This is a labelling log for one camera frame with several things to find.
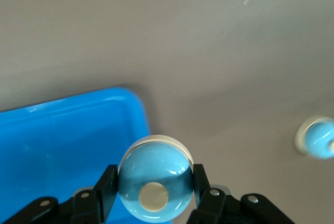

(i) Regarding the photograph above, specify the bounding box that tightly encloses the blue dome bell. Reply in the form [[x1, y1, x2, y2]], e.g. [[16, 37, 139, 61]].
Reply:
[[294, 116, 334, 161], [117, 134, 195, 221]]

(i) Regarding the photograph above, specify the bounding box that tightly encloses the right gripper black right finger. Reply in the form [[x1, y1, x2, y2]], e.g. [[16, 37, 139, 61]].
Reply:
[[186, 163, 297, 224]]

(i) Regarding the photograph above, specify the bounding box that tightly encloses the blue plastic tray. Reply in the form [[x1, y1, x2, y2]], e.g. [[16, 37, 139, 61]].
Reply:
[[0, 86, 151, 224]]

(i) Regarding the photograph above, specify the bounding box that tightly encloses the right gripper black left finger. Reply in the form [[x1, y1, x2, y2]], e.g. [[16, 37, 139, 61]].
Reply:
[[0, 164, 120, 224]]

